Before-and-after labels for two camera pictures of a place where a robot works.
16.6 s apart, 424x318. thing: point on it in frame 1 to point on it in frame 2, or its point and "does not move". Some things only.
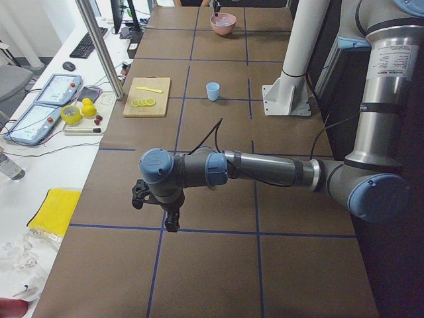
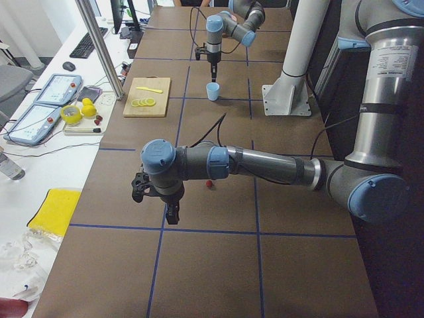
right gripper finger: x=216 y=7 to x=214 y=58
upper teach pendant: x=59 y=90 does not move
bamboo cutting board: x=159 y=108 does not move
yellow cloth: x=56 y=211 does not move
